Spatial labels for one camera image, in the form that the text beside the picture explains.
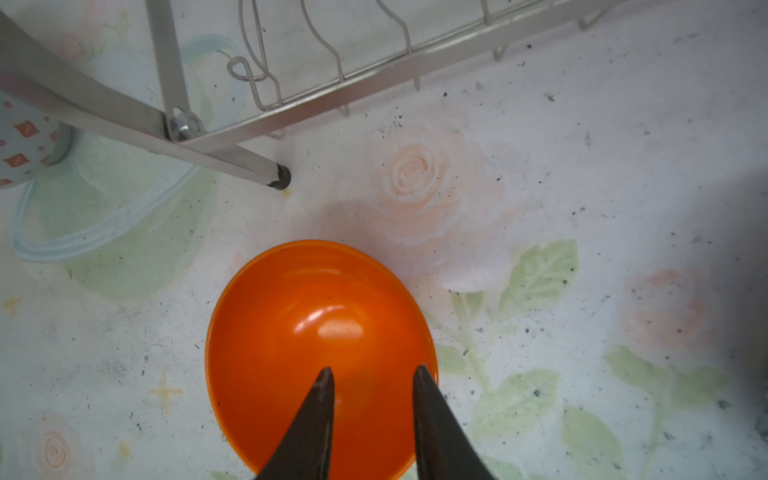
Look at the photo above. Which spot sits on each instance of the green patterned ceramic bowl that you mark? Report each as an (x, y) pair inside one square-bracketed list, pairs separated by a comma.
[(30, 140)]

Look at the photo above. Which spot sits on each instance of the steel wire dish rack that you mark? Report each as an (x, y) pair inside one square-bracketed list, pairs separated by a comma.
[(295, 59)]

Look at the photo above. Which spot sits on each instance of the orange plastic bowl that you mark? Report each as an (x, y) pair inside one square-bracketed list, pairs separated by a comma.
[(299, 308)]

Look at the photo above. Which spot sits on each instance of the clear plastic lidded container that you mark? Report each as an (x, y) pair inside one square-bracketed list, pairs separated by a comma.
[(124, 221)]

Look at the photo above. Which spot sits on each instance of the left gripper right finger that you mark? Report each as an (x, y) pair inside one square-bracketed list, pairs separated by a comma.
[(442, 449)]

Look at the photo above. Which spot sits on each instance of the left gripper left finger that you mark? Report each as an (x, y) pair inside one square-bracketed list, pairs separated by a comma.
[(305, 450)]

